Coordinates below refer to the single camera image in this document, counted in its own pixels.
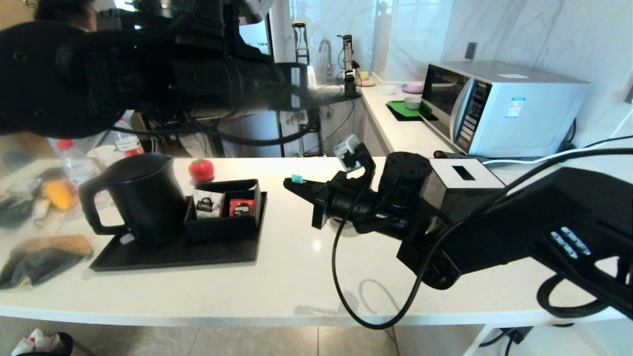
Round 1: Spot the clear small item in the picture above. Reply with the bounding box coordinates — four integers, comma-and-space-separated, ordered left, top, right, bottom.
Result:
287, 110, 310, 184

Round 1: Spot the black electric kettle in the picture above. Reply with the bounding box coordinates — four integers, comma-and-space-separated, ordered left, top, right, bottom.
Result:
79, 152, 188, 246

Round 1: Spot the white tea bag packet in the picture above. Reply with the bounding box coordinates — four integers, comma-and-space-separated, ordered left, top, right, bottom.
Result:
192, 190, 226, 220

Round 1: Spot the clear glass coaster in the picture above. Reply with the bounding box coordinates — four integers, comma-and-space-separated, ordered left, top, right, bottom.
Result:
324, 218, 365, 238

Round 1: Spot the metal kitchen faucet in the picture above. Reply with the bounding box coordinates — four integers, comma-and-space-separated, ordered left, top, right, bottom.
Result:
319, 40, 333, 75

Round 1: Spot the red coffee sachet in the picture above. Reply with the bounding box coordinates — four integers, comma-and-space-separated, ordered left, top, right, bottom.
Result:
229, 199, 256, 218

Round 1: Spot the grey refrigerator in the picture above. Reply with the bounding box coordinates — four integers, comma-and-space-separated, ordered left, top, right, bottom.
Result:
218, 20, 285, 159

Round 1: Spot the black compartment box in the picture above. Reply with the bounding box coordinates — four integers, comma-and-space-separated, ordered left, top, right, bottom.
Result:
184, 179, 263, 243

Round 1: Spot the green mat on black tray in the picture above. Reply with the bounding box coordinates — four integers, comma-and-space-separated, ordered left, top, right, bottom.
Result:
385, 101, 438, 123

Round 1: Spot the red tomato shaped object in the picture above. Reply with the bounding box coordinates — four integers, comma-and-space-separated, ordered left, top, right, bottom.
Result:
188, 158, 216, 183

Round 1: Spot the black serving tray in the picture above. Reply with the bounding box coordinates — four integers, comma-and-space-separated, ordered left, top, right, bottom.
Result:
89, 192, 269, 271

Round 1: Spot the black tissue box white lid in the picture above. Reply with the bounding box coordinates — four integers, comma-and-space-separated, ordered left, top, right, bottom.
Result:
425, 158, 507, 198

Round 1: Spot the water bottle with red label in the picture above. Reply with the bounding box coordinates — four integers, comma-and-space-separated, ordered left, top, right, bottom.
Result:
115, 133, 145, 158

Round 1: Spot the silver microwave oven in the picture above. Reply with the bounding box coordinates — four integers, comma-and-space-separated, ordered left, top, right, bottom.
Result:
419, 62, 590, 159

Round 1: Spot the white paper cup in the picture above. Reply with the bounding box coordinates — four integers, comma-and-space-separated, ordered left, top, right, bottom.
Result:
87, 145, 118, 170

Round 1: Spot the black power adapter brick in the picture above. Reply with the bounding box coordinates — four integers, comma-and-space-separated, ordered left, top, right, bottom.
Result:
497, 325, 535, 345

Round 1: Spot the clear water bottle red cap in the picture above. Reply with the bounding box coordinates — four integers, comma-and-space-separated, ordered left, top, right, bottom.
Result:
55, 140, 100, 187

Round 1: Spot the person in grey shirt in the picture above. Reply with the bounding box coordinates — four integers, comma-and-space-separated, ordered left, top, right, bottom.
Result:
34, 0, 99, 31

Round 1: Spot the brown cork board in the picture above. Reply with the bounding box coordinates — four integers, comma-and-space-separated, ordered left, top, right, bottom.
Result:
20, 235, 94, 258

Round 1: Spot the yellow soft object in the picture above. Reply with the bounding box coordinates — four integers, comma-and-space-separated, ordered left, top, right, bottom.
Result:
45, 180, 77, 212

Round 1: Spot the black cloth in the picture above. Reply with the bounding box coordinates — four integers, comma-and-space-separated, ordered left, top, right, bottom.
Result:
0, 247, 87, 289

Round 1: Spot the black trash bin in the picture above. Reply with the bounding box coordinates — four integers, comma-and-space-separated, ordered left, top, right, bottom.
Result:
11, 329, 75, 356

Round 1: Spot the dark cloth bundle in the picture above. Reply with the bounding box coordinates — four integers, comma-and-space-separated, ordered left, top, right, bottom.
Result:
0, 195, 36, 229

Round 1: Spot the black upright frame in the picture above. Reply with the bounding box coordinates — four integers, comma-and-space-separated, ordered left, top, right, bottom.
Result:
292, 22, 311, 66

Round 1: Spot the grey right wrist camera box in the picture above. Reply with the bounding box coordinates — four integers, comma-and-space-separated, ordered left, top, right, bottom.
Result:
334, 134, 360, 160

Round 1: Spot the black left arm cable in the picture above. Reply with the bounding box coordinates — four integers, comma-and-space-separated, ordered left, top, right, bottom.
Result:
111, 106, 317, 146

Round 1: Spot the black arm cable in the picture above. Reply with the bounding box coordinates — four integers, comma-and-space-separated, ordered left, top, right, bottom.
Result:
111, 106, 317, 146
330, 147, 633, 330

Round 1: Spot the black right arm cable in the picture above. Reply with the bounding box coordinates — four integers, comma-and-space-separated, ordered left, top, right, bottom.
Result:
330, 147, 633, 330

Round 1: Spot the white power cable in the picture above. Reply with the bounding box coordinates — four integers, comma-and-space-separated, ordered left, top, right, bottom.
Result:
481, 106, 633, 167

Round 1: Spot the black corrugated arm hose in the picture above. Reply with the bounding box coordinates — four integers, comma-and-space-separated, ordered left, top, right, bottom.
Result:
537, 273, 611, 319

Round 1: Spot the thick black adapter cable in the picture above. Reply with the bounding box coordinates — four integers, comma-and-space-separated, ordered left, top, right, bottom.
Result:
477, 322, 575, 356

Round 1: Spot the black power cable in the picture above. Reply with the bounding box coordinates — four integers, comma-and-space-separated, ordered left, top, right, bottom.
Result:
554, 135, 633, 159

